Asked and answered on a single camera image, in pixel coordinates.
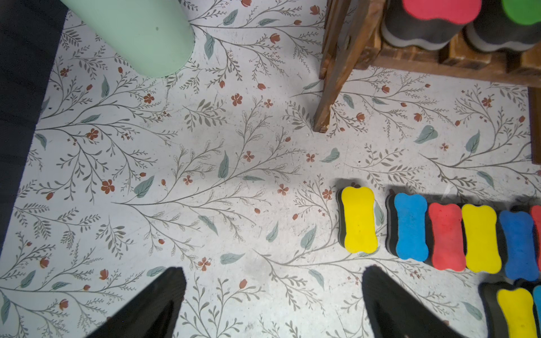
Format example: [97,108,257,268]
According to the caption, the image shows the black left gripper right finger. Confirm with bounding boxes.
[362,266,460,337]

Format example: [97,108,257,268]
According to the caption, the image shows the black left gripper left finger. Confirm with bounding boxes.
[89,267,187,338]

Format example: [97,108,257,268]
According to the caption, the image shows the blue eraser top shelf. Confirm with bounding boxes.
[385,193,429,262]
[499,211,540,282]

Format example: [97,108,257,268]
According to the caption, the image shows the blue eraser shelf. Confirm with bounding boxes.
[532,284,541,338]
[385,193,429,262]
[499,211,540,282]

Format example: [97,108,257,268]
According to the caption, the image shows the red eraser top shelf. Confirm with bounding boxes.
[427,203,466,272]
[530,205,541,270]

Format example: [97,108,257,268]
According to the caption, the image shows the red eraser shelf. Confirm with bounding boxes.
[427,203,466,272]
[380,0,482,51]
[530,205,541,270]

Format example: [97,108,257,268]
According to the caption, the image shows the yellow eraser top shelf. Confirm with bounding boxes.
[337,187,378,254]
[462,204,502,275]

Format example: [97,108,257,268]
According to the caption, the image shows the yellow eraser shelf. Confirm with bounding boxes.
[478,282,540,337]
[462,204,502,275]
[337,187,378,254]

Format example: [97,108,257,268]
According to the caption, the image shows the yellow eraser bottom shelf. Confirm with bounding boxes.
[478,282,540,337]

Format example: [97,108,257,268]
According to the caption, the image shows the wooden two-tier shelf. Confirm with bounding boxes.
[313,1,540,164]

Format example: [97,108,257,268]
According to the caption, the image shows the red eraser bottom shelf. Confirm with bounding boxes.
[380,0,482,51]

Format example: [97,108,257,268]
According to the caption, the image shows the green eraser bottom shelf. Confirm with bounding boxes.
[465,0,540,53]

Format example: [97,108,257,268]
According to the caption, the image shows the green pencil cup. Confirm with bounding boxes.
[63,0,195,77]

